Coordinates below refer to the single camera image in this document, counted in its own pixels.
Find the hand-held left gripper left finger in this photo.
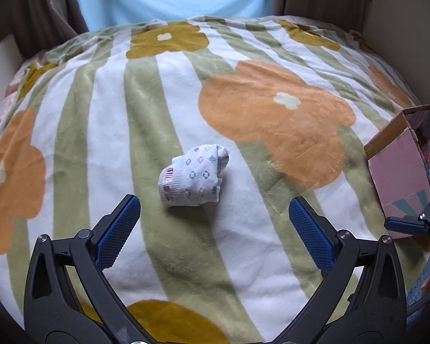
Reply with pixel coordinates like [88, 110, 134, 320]
[23, 194, 141, 344]

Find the floral striped blanket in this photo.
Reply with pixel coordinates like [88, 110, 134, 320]
[0, 15, 430, 344]

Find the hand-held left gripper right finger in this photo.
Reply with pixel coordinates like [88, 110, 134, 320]
[288, 196, 406, 344]

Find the white patterned sock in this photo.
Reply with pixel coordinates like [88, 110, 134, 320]
[159, 144, 230, 208]

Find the cardboard box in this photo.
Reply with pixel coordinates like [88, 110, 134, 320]
[364, 104, 430, 240]

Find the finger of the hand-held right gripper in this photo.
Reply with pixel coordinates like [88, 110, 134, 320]
[384, 199, 430, 237]

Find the white padded bed panel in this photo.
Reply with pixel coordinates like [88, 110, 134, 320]
[0, 32, 25, 79]

